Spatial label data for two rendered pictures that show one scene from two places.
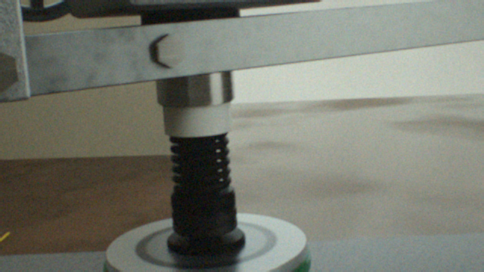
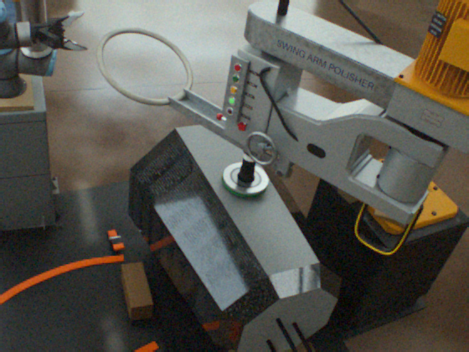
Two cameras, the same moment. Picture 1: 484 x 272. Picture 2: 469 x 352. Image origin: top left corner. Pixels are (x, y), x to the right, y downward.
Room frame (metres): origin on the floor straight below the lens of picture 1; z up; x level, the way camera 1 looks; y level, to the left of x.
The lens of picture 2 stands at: (1.80, 1.61, 2.48)
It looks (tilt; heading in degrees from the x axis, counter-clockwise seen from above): 39 degrees down; 235
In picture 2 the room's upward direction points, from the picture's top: 12 degrees clockwise
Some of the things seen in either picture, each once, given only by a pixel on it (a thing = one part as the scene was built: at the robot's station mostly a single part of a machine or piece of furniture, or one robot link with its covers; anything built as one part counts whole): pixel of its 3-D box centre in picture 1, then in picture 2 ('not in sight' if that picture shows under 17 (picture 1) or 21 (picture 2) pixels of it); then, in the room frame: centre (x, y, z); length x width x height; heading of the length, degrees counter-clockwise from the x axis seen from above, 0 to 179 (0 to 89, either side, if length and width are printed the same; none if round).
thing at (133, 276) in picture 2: not in sight; (136, 290); (1.11, -0.09, 0.07); 0.30 x 0.12 x 0.12; 81
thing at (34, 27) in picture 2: not in sight; (48, 32); (1.45, -0.28, 1.54); 0.12 x 0.09 x 0.08; 172
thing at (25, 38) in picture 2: not in sight; (25, 35); (1.53, -0.28, 1.53); 0.09 x 0.05 x 0.10; 82
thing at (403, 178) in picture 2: not in sight; (409, 167); (0.36, 0.63, 1.35); 0.19 x 0.19 x 0.20
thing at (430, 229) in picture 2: not in sight; (374, 241); (-0.18, 0.27, 0.37); 0.66 x 0.66 x 0.74; 89
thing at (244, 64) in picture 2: not in sight; (235, 88); (0.78, 0.03, 1.38); 0.08 x 0.03 x 0.28; 116
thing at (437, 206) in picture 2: not in sight; (398, 191); (-0.18, 0.27, 0.76); 0.49 x 0.49 x 0.05; 89
